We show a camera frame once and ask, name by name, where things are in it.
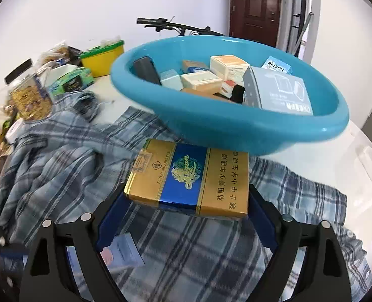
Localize gold blue cigarette pack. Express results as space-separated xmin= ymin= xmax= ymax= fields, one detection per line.
xmin=124 ymin=138 xmax=249 ymax=218

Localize plaid blue grey shirt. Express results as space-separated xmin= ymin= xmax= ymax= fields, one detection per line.
xmin=0 ymin=91 xmax=372 ymax=301

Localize blue plastic basin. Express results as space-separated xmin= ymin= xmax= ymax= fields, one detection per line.
xmin=110 ymin=35 xmax=350 ymax=156

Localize light blue flat pouch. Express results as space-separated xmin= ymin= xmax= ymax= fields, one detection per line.
xmin=243 ymin=66 xmax=313 ymax=116

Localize cream tan box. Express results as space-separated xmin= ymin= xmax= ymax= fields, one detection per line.
xmin=180 ymin=71 xmax=223 ymax=95

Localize cereal snack bag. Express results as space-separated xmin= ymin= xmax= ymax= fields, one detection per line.
xmin=10 ymin=73 xmax=52 ymax=121

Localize cream orange square box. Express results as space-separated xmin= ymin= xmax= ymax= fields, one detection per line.
xmin=210 ymin=55 xmax=249 ymax=83

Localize green tissue box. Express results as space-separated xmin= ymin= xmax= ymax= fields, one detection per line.
xmin=47 ymin=67 xmax=94 ymax=97

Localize Raison light blue pack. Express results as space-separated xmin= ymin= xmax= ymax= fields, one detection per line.
xmin=262 ymin=56 xmax=292 ymax=74

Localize pale teal small box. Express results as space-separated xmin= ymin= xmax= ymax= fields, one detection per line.
xmin=159 ymin=69 xmax=183 ymax=91

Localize black rectangular case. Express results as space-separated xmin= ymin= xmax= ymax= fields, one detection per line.
xmin=133 ymin=56 xmax=161 ymax=85

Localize yellow bin green rim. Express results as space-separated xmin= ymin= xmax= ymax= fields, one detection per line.
xmin=79 ymin=40 xmax=124 ymax=78

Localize orange blue medicine box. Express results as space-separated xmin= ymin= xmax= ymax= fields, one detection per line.
xmin=182 ymin=60 xmax=209 ymax=74

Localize snack bag pile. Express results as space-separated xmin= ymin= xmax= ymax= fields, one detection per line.
xmin=4 ymin=41 xmax=83 ymax=85

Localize mop pole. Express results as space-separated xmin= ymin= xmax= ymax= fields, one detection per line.
xmin=294 ymin=12 xmax=315 ymax=58

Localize black bicycle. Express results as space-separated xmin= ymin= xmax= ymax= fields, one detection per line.
xmin=136 ymin=18 xmax=224 ymax=37

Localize dark brown door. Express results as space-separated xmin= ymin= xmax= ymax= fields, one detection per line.
xmin=230 ymin=0 xmax=282 ymax=47

